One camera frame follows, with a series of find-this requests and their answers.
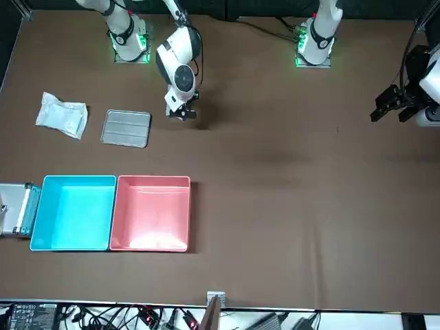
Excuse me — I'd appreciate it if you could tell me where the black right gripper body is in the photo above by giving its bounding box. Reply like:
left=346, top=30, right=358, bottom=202
left=170, top=102, right=199, bottom=122

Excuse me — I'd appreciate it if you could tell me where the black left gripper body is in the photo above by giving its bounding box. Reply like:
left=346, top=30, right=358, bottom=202
left=395, top=44, right=431, bottom=111

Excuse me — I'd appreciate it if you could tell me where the pink plastic box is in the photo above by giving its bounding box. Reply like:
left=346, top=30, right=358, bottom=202
left=109, top=175, right=192, bottom=254

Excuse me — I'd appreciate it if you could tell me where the blue plastic box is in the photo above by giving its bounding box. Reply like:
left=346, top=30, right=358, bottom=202
left=30, top=175, right=118, bottom=252

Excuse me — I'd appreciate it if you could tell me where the small ribbed metal tray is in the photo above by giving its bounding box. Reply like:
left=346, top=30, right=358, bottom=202
left=100, top=109, right=152, bottom=149

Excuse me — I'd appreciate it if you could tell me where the aluminium carrying case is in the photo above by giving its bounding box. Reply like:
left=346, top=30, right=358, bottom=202
left=0, top=181, right=43, bottom=239

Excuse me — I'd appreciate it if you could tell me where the grey power adapter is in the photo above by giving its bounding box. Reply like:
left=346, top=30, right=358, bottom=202
left=252, top=311, right=288, bottom=330

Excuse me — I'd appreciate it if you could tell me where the small black power adapter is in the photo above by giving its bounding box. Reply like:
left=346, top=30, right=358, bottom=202
left=291, top=316, right=319, bottom=330

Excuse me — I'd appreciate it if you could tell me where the black labelled power adapter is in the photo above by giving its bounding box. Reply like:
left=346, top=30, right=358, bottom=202
left=8, top=302, right=58, bottom=330

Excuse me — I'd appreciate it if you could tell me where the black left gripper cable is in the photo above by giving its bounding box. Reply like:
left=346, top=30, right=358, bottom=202
left=399, top=6, right=430, bottom=91

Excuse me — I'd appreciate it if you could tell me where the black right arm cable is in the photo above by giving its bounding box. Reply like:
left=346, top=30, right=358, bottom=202
left=190, top=20, right=204, bottom=102

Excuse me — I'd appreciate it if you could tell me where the aluminium frame rail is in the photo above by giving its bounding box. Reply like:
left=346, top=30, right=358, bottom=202
left=10, top=0, right=34, bottom=22
left=414, top=0, right=440, bottom=34

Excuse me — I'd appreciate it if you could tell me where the aluminium camera post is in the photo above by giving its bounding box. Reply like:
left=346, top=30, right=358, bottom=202
left=205, top=291, right=227, bottom=330

